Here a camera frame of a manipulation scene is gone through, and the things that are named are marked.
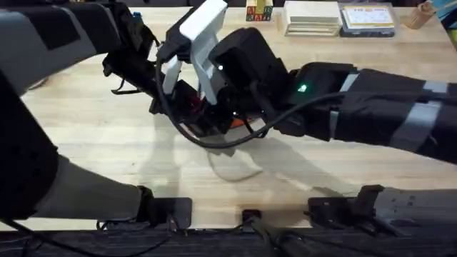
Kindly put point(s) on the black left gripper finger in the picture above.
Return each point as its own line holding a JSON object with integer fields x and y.
{"x": 182, "y": 103}

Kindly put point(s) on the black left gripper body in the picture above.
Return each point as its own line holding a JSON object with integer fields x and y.
{"x": 132, "y": 57}

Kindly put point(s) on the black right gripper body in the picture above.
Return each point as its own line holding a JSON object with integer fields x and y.
{"x": 250, "y": 64}

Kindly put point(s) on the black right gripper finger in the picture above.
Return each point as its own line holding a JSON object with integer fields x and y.
{"x": 221, "y": 114}

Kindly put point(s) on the pale soft zip bag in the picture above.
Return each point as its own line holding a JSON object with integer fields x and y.
{"x": 233, "y": 166}

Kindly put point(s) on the grey and black left robot arm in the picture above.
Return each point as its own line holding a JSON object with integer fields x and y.
{"x": 21, "y": 46}

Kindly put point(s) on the black and grey right robot arm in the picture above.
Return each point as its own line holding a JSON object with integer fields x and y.
{"x": 375, "y": 107}

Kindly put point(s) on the stack of coloured toy blocks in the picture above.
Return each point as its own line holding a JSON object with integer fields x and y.
{"x": 259, "y": 10}

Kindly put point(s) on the clear box with printed label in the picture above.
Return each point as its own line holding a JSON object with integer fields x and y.
{"x": 367, "y": 19}

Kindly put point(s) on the wooden tool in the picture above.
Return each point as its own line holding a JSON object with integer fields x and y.
{"x": 417, "y": 16}

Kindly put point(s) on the blue and yellow box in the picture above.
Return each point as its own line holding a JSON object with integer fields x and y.
{"x": 448, "y": 14}

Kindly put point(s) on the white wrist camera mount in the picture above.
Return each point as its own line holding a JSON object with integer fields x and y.
{"x": 205, "y": 32}

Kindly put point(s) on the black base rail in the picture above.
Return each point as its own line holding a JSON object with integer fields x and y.
{"x": 228, "y": 244}

